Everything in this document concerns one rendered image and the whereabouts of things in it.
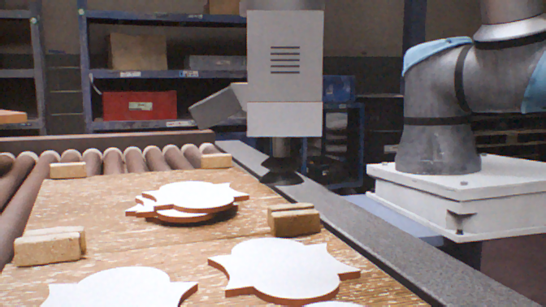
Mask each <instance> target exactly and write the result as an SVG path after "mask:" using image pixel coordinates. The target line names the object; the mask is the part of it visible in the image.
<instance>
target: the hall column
mask: <svg viewBox="0 0 546 307"><path fill-rule="evenodd" d="M426 11H427V0H405V1H404V15H403V36H402V56H401V93H402V94H404V77H403V76H402V72H403V71H404V57H405V52H406V51H407V50H410V49H411V48H413V47H415V46H416V45H421V44H422V43H425V24H426Z"/></svg>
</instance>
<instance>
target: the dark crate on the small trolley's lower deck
mask: <svg viewBox="0 0 546 307"><path fill-rule="evenodd" d="M311 163H313V164H314V165H313V164H311ZM347 166H348V165H347V162H342V161H340V160H337V159H334V158H329V157H328V156H326V155H314V156H307V159H306V178H308V179H311V180H313V181H314V182H317V183H318V182H327V181H335V180H343V179H348V178H347V170H348V169H347ZM295 171H296V172H297V173H298V174H301V166H299V167H298V168H296V169H295Z"/></svg>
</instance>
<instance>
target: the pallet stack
mask: <svg viewBox="0 0 546 307"><path fill-rule="evenodd" d="M544 116H546V111H540V112H533V114H528V113H526V114H523V113H522V112H470V126H471V127H472V132H473V134H474V138H475V141H476V145H477V148H478V152H479V154H481V153H487V154H493V155H500V157H507V158H517V159H518V158H526V159H525V160H530V161H535V162H539V161H540V159H539V158H538V157H540V153H538V152H539V145H542V144H546V128H543V127H544V119H543V118H544ZM523 119H531V120H529V126H523V125H522V120H523ZM528 133H539V138H533V137H527V134H528ZM517 145H523V150H518V149H517V148H516V147H517Z"/></svg>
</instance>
